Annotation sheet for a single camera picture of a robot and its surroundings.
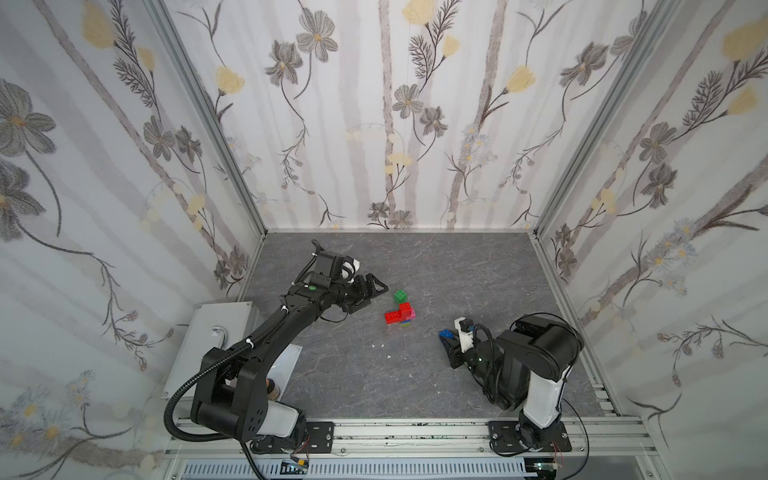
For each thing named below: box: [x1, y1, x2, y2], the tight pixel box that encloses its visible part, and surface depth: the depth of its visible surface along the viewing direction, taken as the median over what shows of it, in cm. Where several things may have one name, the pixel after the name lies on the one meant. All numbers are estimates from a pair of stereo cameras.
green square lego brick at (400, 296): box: [393, 289, 407, 304], surface depth 100 cm
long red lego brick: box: [384, 310, 402, 325], surface depth 92 cm
